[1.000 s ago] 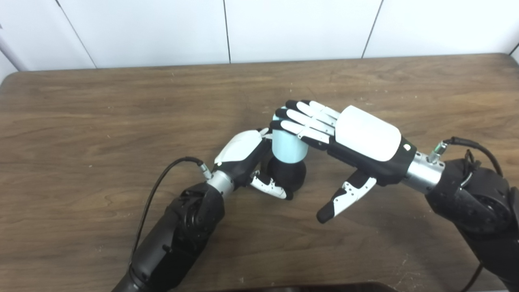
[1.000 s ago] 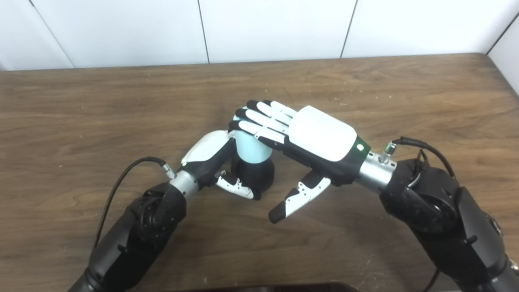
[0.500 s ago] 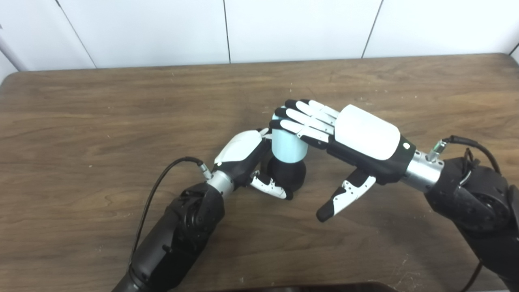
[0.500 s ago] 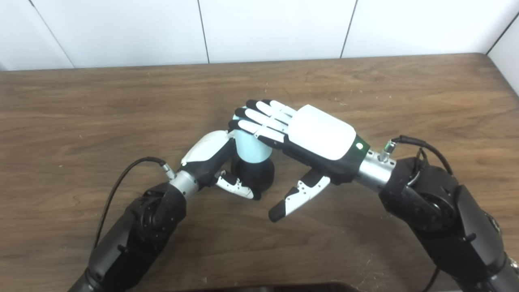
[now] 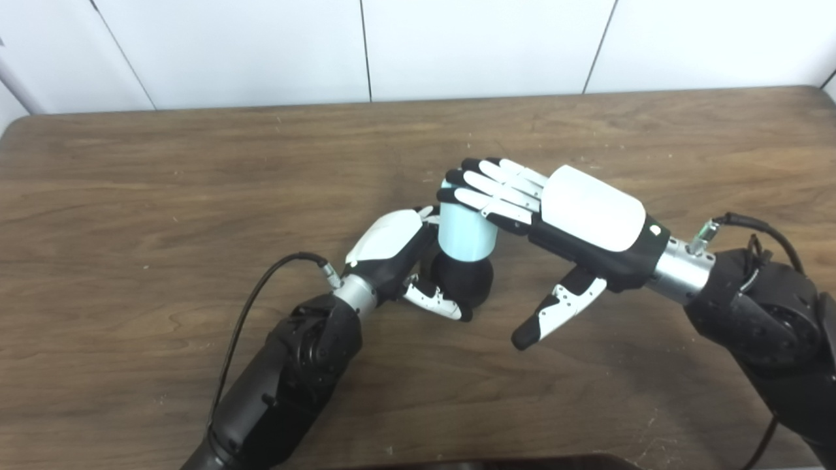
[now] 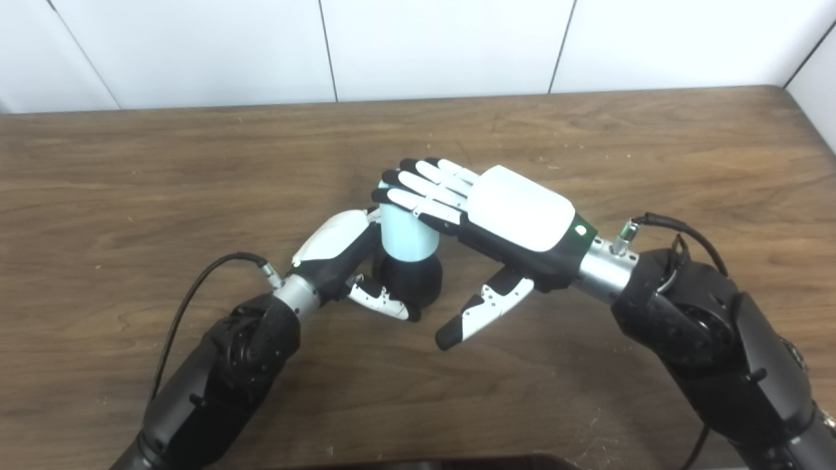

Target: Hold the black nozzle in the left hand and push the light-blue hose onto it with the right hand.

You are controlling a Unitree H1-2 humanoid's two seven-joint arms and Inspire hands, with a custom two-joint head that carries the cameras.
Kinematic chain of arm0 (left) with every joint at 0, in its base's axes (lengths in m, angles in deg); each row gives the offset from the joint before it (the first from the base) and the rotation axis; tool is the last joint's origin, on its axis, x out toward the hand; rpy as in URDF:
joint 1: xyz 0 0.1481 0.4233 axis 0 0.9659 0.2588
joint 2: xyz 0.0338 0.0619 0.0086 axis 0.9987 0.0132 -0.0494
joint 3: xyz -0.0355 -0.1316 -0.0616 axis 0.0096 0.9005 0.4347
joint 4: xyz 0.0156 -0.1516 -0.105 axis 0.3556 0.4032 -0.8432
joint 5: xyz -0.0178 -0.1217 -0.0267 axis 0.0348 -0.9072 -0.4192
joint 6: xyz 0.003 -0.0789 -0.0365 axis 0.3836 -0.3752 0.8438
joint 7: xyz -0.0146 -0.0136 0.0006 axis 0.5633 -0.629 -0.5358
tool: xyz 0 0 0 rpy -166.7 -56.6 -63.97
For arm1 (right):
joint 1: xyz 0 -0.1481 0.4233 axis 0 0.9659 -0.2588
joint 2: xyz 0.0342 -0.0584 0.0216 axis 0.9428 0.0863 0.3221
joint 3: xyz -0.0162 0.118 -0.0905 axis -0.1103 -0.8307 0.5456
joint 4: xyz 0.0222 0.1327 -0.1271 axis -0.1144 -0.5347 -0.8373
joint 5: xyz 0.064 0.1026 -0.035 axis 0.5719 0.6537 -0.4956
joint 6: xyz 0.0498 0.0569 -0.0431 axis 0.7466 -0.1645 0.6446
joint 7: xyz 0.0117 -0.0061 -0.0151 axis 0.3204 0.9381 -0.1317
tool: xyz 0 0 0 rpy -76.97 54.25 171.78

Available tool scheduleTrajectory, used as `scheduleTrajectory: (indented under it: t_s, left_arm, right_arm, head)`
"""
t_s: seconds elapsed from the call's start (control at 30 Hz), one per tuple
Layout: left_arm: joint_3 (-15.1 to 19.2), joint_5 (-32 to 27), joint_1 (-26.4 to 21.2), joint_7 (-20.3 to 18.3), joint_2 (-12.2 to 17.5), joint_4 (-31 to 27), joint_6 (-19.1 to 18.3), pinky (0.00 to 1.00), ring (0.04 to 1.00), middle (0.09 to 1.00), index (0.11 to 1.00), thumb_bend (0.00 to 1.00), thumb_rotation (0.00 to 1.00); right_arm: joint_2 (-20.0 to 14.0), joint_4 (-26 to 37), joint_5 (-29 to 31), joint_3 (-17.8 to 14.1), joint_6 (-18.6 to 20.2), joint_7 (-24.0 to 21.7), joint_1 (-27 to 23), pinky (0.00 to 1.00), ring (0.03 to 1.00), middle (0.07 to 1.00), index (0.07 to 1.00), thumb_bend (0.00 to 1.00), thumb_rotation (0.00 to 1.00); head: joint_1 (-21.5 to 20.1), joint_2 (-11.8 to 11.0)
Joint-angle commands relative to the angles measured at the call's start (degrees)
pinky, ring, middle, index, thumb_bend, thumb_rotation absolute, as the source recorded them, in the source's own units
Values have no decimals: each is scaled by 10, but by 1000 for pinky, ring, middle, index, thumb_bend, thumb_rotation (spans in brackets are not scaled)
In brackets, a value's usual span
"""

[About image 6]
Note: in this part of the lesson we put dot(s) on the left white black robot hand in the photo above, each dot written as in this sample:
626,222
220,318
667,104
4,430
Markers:
333,251

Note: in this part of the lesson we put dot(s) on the black funnel-shaped nozzle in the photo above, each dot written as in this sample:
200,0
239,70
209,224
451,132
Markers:
408,281

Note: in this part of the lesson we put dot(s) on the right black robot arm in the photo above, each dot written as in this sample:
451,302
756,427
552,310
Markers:
718,346

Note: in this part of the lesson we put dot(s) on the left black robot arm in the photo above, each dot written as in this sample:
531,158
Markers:
222,378

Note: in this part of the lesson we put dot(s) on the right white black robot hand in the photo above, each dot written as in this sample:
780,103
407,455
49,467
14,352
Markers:
522,219

